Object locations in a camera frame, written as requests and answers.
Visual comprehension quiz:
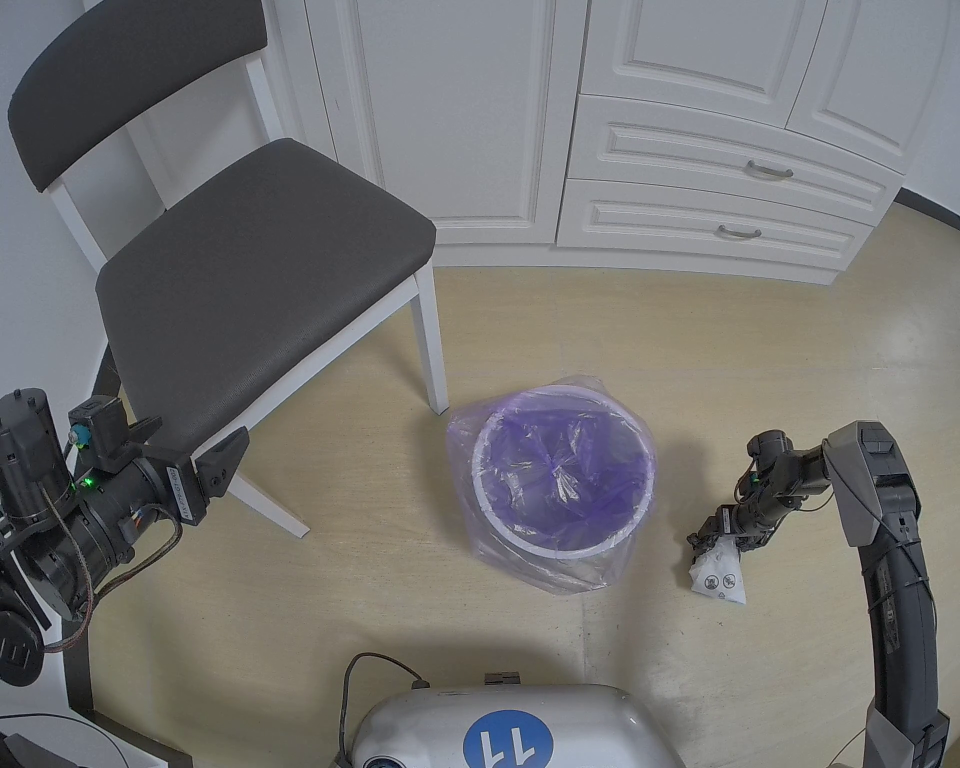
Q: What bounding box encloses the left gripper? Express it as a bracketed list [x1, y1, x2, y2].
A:
[72, 414, 250, 585]

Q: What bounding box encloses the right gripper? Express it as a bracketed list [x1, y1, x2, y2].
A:
[687, 480, 786, 562]

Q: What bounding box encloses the clear printed wrapper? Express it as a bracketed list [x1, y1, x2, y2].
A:
[687, 543, 750, 606]

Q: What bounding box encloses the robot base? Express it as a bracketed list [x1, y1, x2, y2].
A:
[351, 671, 681, 768]

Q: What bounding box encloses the purple plastic bag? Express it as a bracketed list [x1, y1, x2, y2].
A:
[446, 381, 662, 600]

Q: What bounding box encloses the white trash bin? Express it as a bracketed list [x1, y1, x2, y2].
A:
[472, 385, 653, 561]

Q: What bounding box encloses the white chair dark grey seat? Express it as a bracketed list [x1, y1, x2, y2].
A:
[7, 0, 453, 541]

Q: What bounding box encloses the white wardrobe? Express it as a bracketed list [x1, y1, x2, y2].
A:
[266, 0, 933, 288]

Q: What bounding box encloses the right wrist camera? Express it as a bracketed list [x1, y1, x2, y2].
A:
[746, 429, 795, 481]

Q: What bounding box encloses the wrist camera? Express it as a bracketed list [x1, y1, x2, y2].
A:
[746, 429, 795, 481]
[67, 396, 130, 474]

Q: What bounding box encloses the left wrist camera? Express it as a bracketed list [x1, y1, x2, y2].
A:
[67, 396, 130, 474]

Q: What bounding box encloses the black cable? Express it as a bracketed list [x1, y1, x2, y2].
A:
[43, 516, 186, 655]
[339, 652, 432, 768]

